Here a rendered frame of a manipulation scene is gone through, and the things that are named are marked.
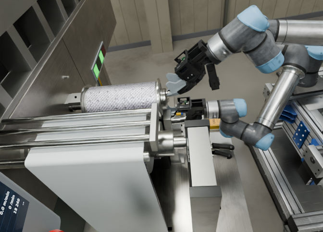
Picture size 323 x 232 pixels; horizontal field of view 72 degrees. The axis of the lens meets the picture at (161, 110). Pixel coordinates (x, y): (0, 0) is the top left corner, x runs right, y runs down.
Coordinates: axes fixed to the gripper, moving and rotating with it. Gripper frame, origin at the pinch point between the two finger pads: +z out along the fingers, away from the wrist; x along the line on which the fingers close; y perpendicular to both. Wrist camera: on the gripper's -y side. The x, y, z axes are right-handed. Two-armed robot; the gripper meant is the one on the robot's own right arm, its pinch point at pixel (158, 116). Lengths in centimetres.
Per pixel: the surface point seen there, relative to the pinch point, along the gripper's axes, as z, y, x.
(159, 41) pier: 17, -89, -225
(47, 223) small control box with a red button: -1, 54, 58
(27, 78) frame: 31, 37, 16
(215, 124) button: -25.4, -16.5, -7.3
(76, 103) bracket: 25.7, 19.7, 8.5
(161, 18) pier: 10, -58, -225
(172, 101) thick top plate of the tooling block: -5.6, -5.9, -14.8
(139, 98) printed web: 3.3, 20.8, 10.1
